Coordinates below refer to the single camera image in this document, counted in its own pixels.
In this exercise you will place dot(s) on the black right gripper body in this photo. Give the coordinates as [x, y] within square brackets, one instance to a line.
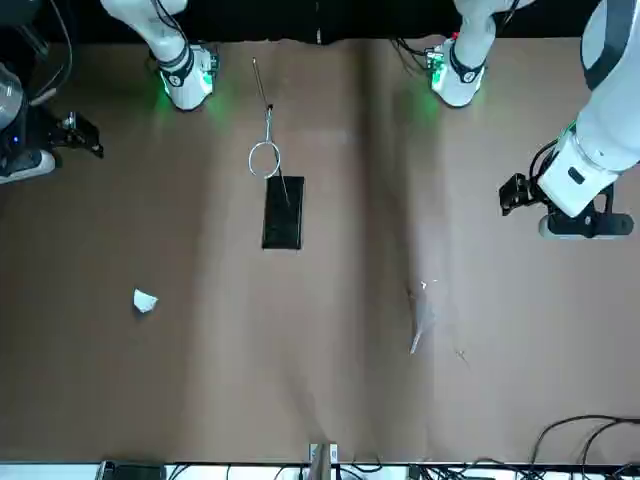
[37, 127]

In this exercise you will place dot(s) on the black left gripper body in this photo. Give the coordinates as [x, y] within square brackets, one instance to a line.
[534, 190]

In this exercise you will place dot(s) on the white filter paper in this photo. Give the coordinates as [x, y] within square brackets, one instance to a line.
[144, 301]

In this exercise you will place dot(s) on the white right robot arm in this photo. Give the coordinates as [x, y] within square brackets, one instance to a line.
[175, 65]

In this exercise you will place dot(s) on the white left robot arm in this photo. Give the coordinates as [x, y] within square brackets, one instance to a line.
[465, 50]

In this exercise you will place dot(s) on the aluminium frame post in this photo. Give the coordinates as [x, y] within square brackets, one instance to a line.
[322, 462]

